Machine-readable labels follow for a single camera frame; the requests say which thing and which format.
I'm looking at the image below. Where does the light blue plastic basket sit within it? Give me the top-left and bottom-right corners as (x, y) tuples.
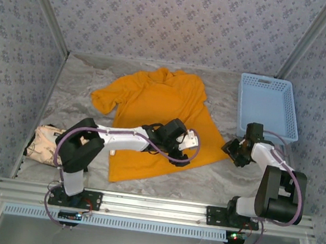
(232, 72), (306, 146)

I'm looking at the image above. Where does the orange t-shirt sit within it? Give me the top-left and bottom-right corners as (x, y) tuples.
(79, 58), (241, 198)

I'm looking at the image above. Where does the beige printed t-shirt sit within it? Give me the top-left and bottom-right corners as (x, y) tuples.
(23, 122), (69, 169)

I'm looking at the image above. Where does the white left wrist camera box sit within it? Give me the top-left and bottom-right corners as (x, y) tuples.
(176, 128), (201, 152)

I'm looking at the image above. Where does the long aluminium mounting rail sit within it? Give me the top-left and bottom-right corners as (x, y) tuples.
(0, 175), (318, 242)

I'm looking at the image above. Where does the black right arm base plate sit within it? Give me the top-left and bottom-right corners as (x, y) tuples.
(204, 205), (262, 232)

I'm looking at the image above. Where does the light blue slotted cable duct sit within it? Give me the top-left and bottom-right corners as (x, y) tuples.
(2, 200), (230, 244)

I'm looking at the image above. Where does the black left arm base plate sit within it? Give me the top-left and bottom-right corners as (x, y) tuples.
(47, 185), (104, 212)

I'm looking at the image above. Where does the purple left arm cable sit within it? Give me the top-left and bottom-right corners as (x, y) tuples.
(40, 111), (203, 244)

